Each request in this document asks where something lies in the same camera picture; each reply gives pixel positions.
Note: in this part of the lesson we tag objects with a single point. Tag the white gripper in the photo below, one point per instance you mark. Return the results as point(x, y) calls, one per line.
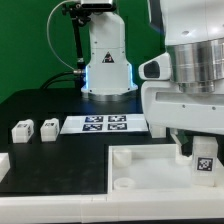
point(163, 104)

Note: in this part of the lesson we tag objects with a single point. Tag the white square tabletop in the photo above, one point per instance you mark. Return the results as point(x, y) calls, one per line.
point(157, 166)

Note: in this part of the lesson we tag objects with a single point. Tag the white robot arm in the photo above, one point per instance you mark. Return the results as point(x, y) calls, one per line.
point(183, 88)

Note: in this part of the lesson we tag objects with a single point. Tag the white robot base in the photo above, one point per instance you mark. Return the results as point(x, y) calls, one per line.
point(109, 75)

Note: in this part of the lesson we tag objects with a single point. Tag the white marker sheet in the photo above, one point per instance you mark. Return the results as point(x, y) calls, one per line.
point(104, 123)

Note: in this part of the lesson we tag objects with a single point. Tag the white left fence piece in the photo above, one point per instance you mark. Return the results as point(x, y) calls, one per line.
point(4, 165)

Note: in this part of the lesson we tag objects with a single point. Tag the white front fence rail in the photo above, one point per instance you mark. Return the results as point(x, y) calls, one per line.
point(118, 207)

